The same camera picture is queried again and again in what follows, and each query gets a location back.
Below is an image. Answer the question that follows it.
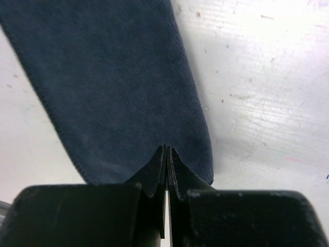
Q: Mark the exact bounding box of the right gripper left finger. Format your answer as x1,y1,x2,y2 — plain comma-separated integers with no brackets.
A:
1,146,167,246

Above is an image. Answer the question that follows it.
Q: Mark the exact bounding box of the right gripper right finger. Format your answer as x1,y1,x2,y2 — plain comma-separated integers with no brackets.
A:
167,147,328,246

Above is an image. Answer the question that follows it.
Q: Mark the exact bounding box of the dark grey-blue towel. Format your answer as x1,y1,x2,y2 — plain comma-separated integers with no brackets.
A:
1,1,214,184

